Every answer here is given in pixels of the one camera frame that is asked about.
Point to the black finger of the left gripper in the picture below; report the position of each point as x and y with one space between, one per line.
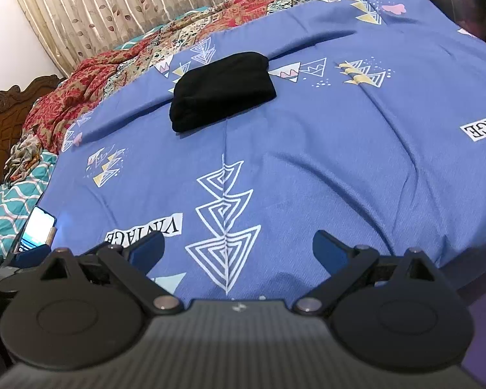
28 258

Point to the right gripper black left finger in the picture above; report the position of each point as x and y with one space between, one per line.
108 279

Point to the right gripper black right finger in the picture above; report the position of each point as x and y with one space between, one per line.
352 269

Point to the black pants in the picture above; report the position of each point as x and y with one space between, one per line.
219 90

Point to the smartphone with lit screen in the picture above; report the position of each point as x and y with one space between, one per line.
39 229

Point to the teal wavy patterned quilt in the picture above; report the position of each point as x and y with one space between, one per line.
17 201

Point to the crumpled floral cloth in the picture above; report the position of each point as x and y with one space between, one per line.
25 155

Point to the blue patterned bedsheet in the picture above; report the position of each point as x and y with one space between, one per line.
377 135

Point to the red floral patchwork blanket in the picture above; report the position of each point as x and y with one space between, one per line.
101 75

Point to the carved wooden headboard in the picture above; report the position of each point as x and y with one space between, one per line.
15 105

